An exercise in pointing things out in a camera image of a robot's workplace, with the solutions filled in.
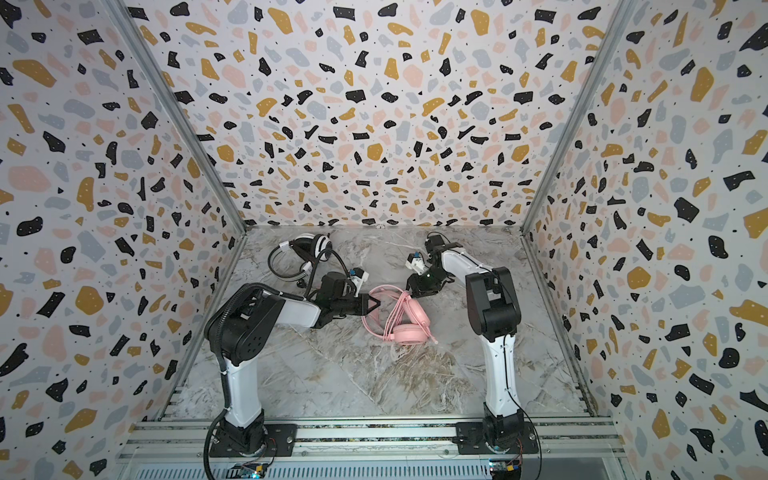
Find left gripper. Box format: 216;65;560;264
329;293;378;317

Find pink headphones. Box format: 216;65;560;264
361;285;437;345

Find white black headphones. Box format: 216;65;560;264
267;233;333;281

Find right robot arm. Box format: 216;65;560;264
406;232;525;451

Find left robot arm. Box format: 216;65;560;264
205;272;381;455

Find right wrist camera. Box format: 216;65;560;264
406;252;428;275

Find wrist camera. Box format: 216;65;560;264
406;252;428;275
350;267;369;296

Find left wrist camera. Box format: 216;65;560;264
350;267;369;296

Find black corrugated cable conduit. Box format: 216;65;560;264
202;247;352;480

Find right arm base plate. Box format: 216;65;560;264
452;421;540;455

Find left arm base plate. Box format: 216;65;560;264
209;422;298;458

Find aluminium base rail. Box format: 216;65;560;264
115;415;634;479

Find right corner aluminium post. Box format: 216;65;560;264
520;0;637;236

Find corner aluminium post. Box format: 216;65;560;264
520;0;637;236
103;0;247;236

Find left corner aluminium post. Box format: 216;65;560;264
103;0;247;236

